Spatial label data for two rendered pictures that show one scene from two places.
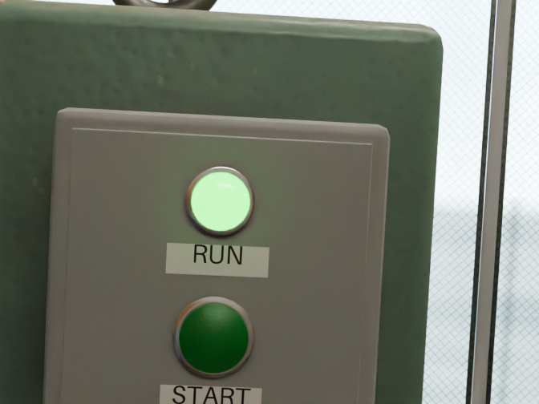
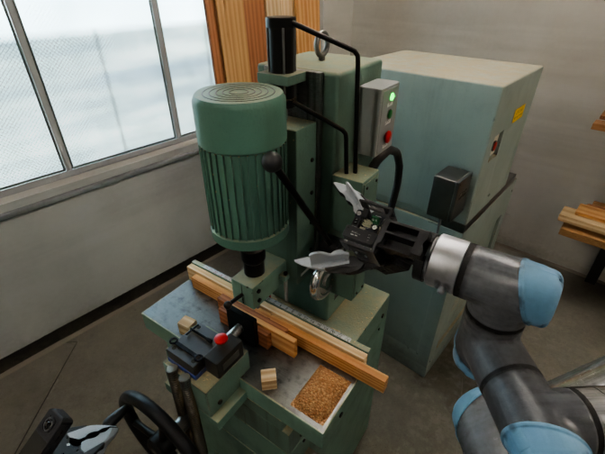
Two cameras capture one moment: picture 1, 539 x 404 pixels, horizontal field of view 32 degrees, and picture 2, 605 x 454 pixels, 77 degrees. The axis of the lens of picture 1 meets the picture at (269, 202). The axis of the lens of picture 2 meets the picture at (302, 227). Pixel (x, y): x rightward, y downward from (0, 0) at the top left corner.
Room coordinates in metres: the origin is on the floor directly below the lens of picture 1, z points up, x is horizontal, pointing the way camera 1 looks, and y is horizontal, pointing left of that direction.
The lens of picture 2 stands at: (-0.11, 0.85, 1.68)
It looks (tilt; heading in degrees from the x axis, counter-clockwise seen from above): 33 degrees down; 308
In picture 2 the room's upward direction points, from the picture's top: straight up
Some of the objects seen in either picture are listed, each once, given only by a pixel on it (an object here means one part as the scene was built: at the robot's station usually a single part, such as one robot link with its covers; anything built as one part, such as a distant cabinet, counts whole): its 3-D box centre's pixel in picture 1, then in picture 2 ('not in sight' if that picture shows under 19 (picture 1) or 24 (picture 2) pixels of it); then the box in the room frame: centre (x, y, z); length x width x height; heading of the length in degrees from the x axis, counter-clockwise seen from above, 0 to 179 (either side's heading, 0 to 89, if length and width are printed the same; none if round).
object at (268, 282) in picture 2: not in sight; (261, 281); (0.43, 0.32, 1.03); 0.14 x 0.07 x 0.09; 93
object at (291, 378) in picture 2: not in sight; (235, 356); (0.41, 0.45, 0.87); 0.61 x 0.30 x 0.06; 3
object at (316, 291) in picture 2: not in sight; (324, 277); (0.31, 0.21, 1.02); 0.12 x 0.03 x 0.12; 93
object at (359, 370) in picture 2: not in sight; (275, 324); (0.37, 0.34, 0.92); 0.62 x 0.02 x 0.04; 3
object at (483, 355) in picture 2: not in sight; (491, 347); (-0.10, 0.41, 1.25); 0.11 x 0.08 x 0.11; 129
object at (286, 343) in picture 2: not in sight; (260, 329); (0.39, 0.38, 0.93); 0.22 x 0.01 x 0.06; 3
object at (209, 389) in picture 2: not in sight; (208, 368); (0.41, 0.54, 0.92); 0.15 x 0.13 x 0.09; 3
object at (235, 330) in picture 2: not in sight; (234, 332); (0.41, 0.44, 0.95); 0.09 x 0.07 x 0.09; 3
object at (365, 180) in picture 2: not in sight; (354, 200); (0.29, 0.12, 1.23); 0.09 x 0.08 x 0.15; 93
